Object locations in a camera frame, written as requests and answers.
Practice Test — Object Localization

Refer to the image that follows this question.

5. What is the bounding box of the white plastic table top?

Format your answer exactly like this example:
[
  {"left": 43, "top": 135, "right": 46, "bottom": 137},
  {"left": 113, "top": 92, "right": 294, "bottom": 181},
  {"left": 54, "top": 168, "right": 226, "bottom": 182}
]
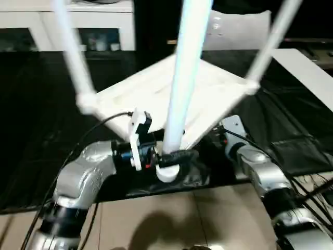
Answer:
[{"left": 76, "top": 53, "right": 261, "bottom": 183}]

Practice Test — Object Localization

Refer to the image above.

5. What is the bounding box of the white plastic table leg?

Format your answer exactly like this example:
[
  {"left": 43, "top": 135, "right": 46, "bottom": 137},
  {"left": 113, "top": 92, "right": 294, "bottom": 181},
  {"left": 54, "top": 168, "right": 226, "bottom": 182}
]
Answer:
[
  {"left": 245, "top": 0, "right": 304, "bottom": 90},
  {"left": 51, "top": 0, "right": 97, "bottom": 116},
  {"left": 162, "top": 0, "right": 216, "bottom": 157}
]

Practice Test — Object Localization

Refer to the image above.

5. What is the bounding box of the white flat board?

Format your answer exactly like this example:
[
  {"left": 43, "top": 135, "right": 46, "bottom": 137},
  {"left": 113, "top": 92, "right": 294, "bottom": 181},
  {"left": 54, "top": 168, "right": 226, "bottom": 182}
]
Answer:
[{"left": 270, "top": 48, "right": 333, "bottom": 105}]

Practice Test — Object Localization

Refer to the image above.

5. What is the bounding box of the grey cushion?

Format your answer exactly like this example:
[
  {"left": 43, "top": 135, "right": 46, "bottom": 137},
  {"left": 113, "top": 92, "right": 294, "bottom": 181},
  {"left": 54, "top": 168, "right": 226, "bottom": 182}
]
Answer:
[{"left": 202, "top": 9, "right": 272, "bottom": 52}]

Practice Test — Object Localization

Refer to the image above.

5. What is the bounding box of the white cabinet with glass doors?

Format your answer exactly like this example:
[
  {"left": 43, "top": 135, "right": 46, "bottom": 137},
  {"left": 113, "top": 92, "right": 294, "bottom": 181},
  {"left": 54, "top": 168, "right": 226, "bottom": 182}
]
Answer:
[{"left": 0, "top": 2, "right": 138, "bottom": 53}]

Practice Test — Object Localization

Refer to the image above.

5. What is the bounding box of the black right camera cable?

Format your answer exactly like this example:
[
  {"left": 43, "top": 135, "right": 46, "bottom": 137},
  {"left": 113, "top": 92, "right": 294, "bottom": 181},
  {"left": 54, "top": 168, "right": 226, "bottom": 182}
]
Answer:
[{"left": 223, "top": 127, "right": 333, "bottom": 235}]

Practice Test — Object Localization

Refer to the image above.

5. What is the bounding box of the black camera cable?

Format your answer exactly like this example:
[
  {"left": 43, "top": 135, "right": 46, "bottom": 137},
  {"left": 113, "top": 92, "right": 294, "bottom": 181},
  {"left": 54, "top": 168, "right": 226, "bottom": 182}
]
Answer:
[
  {"left": 223, "top": 127, "right": 333, "bottom": 235},
  {"left": 21, "top": 111, "right": 134, "bottom": 250}
]

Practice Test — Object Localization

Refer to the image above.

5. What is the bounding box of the black left camera cable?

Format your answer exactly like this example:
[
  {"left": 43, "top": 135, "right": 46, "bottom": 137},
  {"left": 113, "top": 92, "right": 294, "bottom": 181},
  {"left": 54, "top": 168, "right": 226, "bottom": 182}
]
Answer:
[{"left": 21, "top": 111, "right": 134, "bottom": 250}]

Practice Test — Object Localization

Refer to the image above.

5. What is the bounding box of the thin black metal rail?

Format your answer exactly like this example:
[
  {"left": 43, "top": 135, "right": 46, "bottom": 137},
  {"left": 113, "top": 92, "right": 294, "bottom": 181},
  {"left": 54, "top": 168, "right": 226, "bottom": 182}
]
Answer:
[{"left": 283, "top": 37, "right": 333, "bottom": 43}]

